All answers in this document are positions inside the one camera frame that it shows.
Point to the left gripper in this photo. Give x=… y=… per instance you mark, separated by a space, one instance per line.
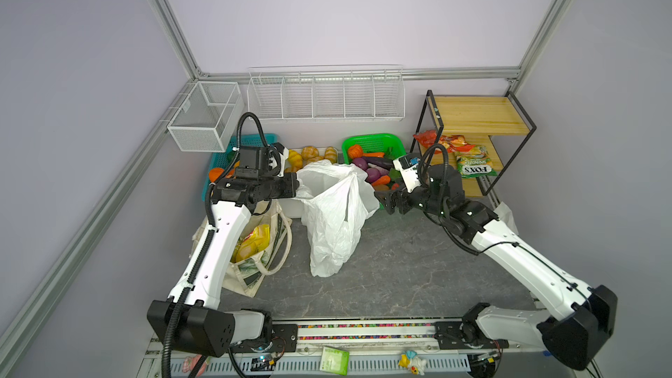
x=291 y=183

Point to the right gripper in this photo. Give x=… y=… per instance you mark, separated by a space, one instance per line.
x=403 y=194

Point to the yellow chips bag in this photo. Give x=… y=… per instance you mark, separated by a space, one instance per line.
x=257 y=241

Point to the beige canvas tote bag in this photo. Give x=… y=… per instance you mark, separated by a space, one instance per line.
x=235 y=250

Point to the white plastic grocery bag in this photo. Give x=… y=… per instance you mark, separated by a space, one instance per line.
x=334 y=220

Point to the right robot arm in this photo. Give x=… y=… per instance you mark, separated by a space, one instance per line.
x=574 y=320

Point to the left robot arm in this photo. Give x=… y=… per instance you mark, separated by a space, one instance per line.
x=189 y=319

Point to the teal plastic basket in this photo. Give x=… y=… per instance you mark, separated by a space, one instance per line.
x=222 y=159

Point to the white plastic tray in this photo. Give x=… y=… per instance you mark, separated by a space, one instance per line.
x=315 y=177

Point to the toy orange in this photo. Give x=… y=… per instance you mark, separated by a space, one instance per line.
x=215 y=174

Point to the green Fox's candy bag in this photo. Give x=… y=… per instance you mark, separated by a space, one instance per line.
x=475 y=163

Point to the red snack bag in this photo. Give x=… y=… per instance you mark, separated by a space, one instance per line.
x=454 y=143

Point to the orange toy carrot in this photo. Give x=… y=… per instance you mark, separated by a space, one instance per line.
x=383 y=181

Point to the toy croissant bread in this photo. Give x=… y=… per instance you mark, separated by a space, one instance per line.
x=309 y=153

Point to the dark toy eggplant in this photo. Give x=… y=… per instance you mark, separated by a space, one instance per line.
x=382 y=162

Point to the purple toy onion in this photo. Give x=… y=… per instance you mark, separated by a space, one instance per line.
x=361 y=163
x=373 y=175

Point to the tissue pack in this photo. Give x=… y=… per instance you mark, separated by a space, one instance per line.
x=506 y=215

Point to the green plastic basket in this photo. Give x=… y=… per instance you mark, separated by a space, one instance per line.
x=382 y=145

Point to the orange toy pepper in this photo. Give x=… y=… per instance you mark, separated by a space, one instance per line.
x=354 y=152

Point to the yellow white toy figure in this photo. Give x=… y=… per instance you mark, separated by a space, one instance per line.
x=412 y=362

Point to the green small box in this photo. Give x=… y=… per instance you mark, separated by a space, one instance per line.
x=334 y=361

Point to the pink toy figure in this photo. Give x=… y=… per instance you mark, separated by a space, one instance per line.
x=195 y=366

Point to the small white wire basket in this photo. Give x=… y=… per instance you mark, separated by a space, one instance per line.
x=207 y=118

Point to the wooden black-frame shelf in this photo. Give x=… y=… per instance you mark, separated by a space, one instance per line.
x=480 y=119

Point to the long white wire basket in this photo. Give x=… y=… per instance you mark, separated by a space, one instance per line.
x=327 y=92

